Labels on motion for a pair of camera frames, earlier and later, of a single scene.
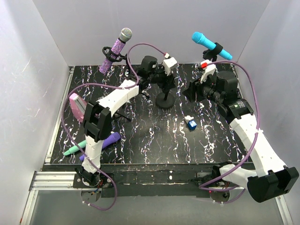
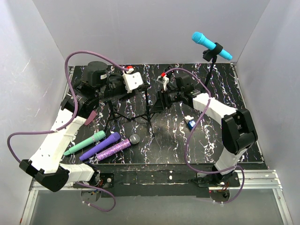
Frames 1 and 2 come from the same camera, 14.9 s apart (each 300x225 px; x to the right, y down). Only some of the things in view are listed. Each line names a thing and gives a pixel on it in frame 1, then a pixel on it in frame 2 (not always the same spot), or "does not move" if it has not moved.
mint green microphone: [74, 149] does not move
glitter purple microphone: [125, 35] to [117, 147]
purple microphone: [107, 141] does not move
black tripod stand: [110, 54] to [148, 114]
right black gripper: [194, 86] to [158, 106]
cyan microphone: [199, 38] does not move
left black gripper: [168, 82] to [134, 91]
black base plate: [143, 180] does not move
